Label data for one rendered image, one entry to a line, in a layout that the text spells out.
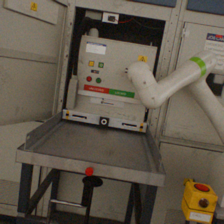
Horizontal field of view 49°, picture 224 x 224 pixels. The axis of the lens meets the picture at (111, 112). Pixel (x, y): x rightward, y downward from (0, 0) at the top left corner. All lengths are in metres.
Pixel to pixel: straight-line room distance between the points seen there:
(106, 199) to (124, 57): 1.00
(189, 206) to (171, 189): 0.98
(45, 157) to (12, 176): 0.90
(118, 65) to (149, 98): 0.48
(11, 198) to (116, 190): 0.76
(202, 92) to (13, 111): 1.07
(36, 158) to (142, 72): 0.58
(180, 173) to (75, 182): 0.73
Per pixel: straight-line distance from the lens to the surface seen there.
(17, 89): 1.48
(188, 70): 1.30
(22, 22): 1.47
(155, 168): 1.07
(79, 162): 1.03
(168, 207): 1.90
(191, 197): 0.84
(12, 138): 1.84
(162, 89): 1.16
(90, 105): 1.57
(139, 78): 1.11
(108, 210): 1.91
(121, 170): 1.03
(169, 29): 1.67
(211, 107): 1.45
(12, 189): 1.98
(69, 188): 1.87
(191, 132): 1.72
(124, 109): 1.56
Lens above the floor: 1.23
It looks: 10 degrees down
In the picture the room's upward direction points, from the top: 9 degrees clockwise
